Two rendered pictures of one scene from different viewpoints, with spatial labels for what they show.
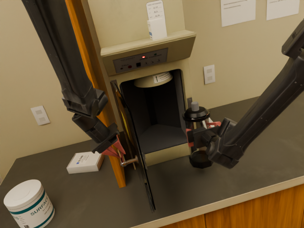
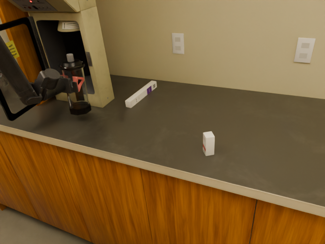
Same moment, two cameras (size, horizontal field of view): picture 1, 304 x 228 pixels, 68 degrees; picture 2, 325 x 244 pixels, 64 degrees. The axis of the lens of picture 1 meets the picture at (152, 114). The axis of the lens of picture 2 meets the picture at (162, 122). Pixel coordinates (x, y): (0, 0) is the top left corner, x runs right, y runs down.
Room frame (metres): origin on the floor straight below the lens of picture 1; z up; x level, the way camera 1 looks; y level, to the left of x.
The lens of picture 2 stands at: (0.03, -1.10, 1.59)
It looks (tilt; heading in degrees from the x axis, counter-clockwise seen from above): 32 degrees down; 33
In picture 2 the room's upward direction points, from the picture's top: 5 degrees counter-clockwise
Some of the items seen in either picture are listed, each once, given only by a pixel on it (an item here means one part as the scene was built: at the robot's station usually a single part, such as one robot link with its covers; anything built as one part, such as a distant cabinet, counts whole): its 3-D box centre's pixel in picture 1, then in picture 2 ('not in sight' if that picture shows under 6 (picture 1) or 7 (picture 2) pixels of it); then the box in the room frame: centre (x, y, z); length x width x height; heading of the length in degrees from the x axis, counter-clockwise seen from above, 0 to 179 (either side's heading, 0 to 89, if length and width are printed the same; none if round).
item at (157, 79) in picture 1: (152, 74); (74, 21); (0.96, -0.04, 1.34); 0.18 x 0.18 x 0.05
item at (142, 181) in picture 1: (131, 144); (18, 68); (0.68, 0.09, 1.19); 0.30 x 0.01 x 0.40; 11
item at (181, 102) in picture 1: (152, 104); (81, 50); (0.98, -0.01, 1.19); 0.26 x 0.24 x 0.35; 96
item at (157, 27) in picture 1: (157, 28); not in sight; (0.80, -0.08, 1.54); 0.05 x 0.05 x 0.06; 6
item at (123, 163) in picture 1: (126, 155); not in sight; (0.60, 0.11, 1.20); 0.10 x 0.05 x 0.03; 11
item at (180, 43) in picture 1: (149, 54); (38, 1); (0.80, -0.03, 1.46); 0.32 x 0.12 x 0.10; 96
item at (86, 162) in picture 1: (86, 161); not in sight; (0.96, 0.38, 0.96); 0.16 x 0.12 x 0.04; 80
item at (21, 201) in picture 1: (30, 205); not in sight; (0.67, 0.53, 1.02); 0.13 x 0.13 x 0.15
